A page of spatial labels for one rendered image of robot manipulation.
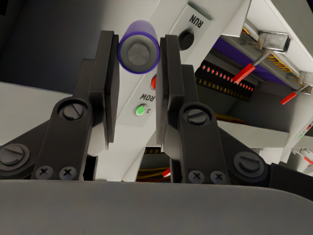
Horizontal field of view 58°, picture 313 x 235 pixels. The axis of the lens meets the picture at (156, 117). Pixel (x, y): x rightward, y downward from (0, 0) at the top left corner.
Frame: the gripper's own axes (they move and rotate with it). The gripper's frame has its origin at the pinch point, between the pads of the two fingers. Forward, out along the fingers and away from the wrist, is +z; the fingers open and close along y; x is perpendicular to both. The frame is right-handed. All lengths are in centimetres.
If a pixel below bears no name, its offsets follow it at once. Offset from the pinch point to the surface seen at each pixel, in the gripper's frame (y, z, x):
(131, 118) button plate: -0.5, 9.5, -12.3
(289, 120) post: 43, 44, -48
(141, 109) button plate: 0.4, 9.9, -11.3
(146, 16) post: 0.4, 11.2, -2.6
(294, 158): 80, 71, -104
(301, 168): 82, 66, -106
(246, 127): 21.0, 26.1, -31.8
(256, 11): 13.6, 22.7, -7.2
